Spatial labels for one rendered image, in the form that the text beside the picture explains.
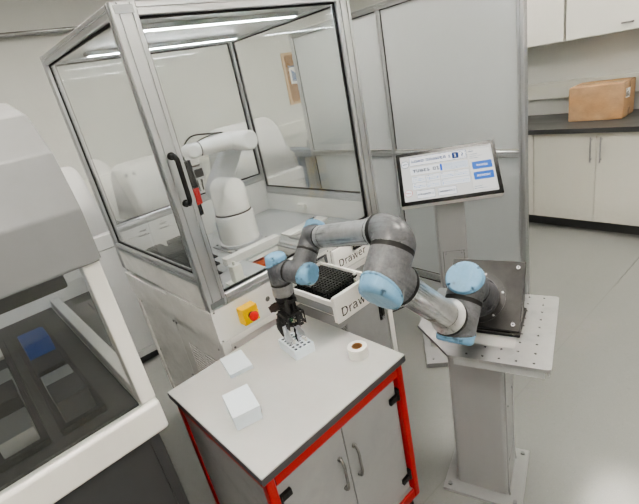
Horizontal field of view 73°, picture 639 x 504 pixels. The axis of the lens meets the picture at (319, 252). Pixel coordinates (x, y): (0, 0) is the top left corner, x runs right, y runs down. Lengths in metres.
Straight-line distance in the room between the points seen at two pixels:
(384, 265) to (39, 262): 0.81
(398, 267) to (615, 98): 3.48
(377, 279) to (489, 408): 0.90
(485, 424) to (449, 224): 1.13
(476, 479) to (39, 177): 1.87
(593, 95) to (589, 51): 0.58
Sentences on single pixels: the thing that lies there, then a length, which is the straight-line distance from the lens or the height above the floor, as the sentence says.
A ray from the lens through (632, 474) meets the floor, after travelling 2.31.
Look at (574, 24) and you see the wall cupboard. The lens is 4.50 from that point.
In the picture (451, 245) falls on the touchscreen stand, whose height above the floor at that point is 0.66.
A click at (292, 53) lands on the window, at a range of 1.90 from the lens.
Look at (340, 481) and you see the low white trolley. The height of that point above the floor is 0.48.
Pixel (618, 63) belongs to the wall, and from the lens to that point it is 4.79.
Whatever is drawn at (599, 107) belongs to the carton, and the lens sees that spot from 4.40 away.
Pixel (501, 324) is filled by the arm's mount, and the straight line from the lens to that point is 1.61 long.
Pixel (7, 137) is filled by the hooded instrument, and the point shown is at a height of 1.69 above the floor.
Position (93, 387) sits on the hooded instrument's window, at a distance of 1.35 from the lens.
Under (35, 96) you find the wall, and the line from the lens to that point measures 4.69.
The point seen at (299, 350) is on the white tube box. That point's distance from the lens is 1.60.
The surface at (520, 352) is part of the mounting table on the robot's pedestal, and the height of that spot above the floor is 0.76.
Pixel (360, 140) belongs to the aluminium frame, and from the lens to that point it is 2.12.
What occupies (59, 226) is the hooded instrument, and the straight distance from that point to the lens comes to 1.20.
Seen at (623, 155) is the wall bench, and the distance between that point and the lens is 4.16.
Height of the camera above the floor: 1.69
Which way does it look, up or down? 22 degrees down
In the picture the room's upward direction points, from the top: 12 degrees counter-clockwise
